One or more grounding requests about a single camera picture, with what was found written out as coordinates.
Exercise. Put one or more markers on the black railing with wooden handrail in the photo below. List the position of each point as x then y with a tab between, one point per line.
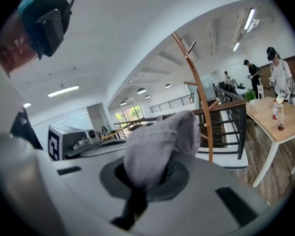
232	102

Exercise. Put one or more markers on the white bowl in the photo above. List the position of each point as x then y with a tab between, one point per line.
280	100

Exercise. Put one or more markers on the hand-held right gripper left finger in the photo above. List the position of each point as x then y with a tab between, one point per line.
88	193

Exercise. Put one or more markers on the drink cup with straw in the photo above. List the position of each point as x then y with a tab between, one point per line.
281	124

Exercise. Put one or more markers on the gray balcony railing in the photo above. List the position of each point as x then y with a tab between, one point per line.
172	103

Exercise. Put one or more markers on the large window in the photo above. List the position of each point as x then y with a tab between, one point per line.
130	114

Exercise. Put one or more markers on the white railing base ledge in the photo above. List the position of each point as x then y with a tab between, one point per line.
223	157

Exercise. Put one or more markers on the grey baseball cap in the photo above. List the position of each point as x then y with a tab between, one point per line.
157	144

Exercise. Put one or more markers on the long ceiling tube light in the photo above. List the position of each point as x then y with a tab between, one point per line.
249	18
236	46
63	91

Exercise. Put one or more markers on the green potted plant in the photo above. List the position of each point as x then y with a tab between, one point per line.
250	96

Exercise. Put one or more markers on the wooden table with white legs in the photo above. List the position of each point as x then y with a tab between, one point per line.
285	122

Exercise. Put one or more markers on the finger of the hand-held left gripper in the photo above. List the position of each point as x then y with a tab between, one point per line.
105	149

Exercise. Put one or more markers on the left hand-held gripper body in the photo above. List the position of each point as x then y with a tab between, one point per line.
71	138

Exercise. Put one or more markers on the wooden coat stand pole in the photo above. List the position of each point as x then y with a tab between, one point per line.
201	90

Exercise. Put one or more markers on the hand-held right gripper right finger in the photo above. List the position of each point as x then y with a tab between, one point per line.
199	205

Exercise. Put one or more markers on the white chair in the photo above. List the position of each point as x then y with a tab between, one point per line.
260	91

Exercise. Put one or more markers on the red label plastic bottle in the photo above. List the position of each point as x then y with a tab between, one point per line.
275	110

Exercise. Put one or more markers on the person's face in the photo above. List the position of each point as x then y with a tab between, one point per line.
12	45

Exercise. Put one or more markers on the black head-mounted camera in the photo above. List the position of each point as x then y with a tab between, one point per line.
51	26

